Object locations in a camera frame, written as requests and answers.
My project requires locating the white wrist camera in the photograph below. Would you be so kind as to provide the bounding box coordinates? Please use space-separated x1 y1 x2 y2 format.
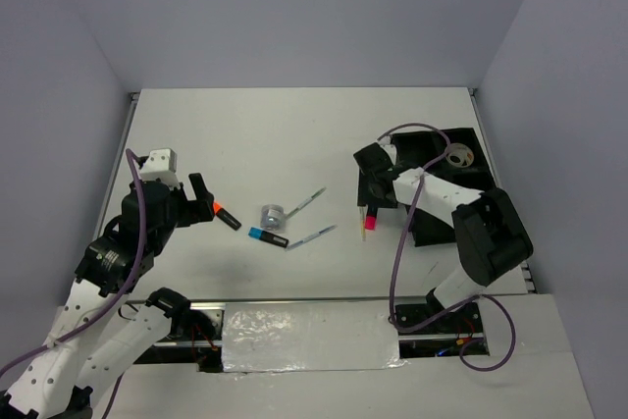
139 148 179 187
378 135 393 147

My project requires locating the large grey tape roll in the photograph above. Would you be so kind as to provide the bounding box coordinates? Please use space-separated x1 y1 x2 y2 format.
445 143 475 169

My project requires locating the blue capped black highlighter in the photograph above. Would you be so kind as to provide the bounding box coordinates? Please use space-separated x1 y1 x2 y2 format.
248 227 289 248

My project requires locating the silver foil sheet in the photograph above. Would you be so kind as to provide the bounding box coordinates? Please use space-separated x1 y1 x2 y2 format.
222 300 404 373

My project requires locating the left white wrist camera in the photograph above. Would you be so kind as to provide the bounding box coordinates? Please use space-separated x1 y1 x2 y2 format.
139 148 179 187

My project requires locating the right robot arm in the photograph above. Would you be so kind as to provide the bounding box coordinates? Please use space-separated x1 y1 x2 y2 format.
354 142 534 332

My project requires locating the orange capped black highlighter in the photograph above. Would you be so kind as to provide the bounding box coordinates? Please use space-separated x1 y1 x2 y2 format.
213 201 241 231

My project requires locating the small clear tape roll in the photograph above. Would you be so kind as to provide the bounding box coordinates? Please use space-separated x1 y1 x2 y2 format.
448 154 468 168

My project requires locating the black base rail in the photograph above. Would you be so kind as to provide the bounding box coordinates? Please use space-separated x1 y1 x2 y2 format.
136 300 489 374

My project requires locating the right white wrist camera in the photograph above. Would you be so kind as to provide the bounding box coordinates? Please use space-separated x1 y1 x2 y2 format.
378 135 393 147

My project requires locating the black compartment organizer tray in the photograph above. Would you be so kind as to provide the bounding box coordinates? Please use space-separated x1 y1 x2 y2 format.
391 128 496 247

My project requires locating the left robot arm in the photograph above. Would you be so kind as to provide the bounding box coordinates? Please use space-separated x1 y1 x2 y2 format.
1 174 216 418

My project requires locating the pink capped black highlighter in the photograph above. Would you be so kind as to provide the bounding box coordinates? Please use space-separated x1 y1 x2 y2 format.
364 205 379 231

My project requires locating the yellow thin pen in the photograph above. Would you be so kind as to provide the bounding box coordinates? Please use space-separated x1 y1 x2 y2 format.
358 206 366 242

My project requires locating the blue thin pen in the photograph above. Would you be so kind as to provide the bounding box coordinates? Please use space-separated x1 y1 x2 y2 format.
286 225 338 251

